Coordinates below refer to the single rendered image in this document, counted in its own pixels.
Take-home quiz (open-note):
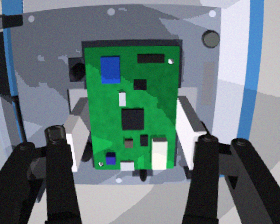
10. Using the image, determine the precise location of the green circuit board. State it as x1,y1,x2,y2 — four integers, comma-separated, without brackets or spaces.
84,46,180,171

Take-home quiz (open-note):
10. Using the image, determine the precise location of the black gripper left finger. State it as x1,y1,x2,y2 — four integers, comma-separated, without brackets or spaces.
0,97,91,224

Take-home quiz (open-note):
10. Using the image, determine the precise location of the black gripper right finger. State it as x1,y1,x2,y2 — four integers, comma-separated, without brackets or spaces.
176,96,280,224

